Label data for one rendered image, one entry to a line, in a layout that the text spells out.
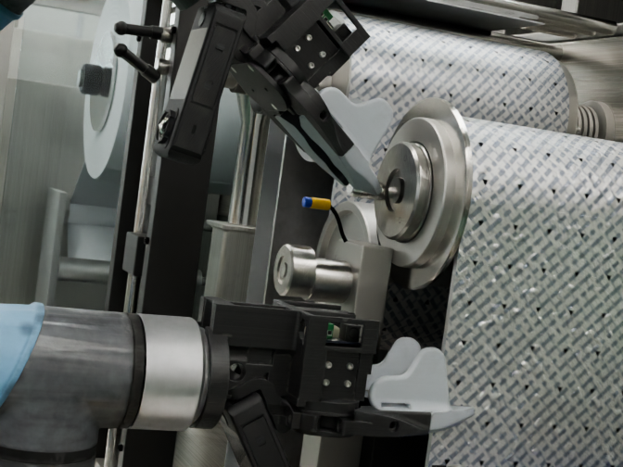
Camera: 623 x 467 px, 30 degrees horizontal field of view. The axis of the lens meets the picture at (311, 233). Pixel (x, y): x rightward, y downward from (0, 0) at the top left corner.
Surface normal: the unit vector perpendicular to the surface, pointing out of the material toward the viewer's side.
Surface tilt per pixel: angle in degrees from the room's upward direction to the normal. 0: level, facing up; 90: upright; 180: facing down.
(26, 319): 32
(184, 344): 44
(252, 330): 90
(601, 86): 90
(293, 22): 90
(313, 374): 90
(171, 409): 118
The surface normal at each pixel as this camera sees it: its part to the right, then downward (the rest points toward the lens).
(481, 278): 0.37, 0.10
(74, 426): 0.71, 0.13
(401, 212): -0.92, -0.11
